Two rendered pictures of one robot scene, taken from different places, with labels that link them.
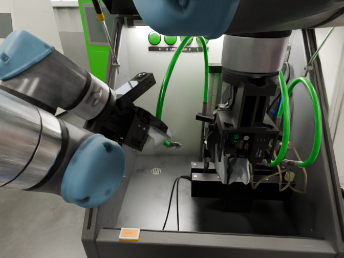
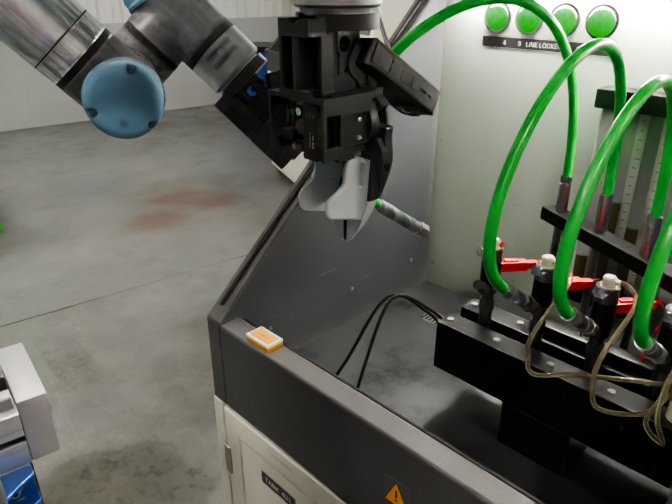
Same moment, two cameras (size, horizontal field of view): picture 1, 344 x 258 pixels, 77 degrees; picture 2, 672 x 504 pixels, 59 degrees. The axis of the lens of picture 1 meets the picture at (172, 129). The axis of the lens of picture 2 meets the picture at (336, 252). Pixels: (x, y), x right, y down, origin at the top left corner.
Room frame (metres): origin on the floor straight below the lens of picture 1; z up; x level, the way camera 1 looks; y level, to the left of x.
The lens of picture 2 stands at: (-0.11, -0.46, 1.44)
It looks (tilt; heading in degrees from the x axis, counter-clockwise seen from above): 25 degrees down; 42
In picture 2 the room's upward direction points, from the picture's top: straight up
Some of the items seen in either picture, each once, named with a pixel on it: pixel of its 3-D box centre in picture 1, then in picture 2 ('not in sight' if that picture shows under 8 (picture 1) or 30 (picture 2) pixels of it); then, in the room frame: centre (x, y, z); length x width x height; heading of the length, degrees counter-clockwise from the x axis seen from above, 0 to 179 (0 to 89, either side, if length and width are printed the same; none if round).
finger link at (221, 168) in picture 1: (222, 169); (323, 196); (0.28, -0.09, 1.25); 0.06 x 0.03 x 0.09; 177
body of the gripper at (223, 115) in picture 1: (243, 113); (331, 86); (0.28, -0.10, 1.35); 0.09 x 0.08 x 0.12; 177
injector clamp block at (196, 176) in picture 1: (237, 187); (553, 398); (0.58, -0.24, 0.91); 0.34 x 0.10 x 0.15; 87
